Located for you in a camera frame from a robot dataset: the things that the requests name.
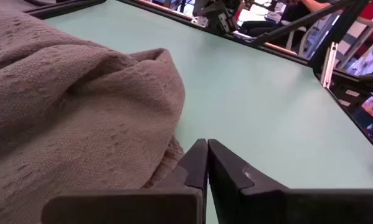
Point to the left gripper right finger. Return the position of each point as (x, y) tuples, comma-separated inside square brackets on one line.
[(298, 207)]

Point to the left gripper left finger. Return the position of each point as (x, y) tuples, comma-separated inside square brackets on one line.
[(127, 207)]

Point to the grey-brown towel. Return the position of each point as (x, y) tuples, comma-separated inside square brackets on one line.
[(80, 124)]

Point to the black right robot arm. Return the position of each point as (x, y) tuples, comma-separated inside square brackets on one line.
[(219, 15)]

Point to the green table mat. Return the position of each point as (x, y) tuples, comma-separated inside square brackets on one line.
[(251, 109)]

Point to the person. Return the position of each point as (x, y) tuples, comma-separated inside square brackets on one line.
[(310, 4)]

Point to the silver aluminium bracket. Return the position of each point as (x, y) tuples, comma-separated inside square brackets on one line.
[(328, 65)]

